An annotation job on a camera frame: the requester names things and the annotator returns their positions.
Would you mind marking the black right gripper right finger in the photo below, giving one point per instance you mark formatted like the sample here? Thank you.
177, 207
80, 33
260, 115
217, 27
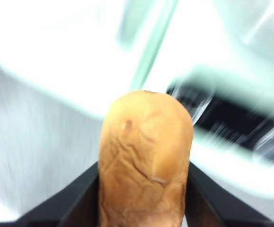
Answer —
212, 203

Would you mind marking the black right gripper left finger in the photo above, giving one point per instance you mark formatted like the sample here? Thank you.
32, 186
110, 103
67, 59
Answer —
75, 203

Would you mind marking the brown potato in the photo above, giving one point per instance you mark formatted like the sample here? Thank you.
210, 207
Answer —
146, 153

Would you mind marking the green breakfast machine base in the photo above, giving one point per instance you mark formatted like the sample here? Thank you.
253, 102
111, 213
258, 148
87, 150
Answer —
222, 75

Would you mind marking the green griddle cover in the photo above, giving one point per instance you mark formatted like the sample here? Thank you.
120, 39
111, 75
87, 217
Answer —
44, 47

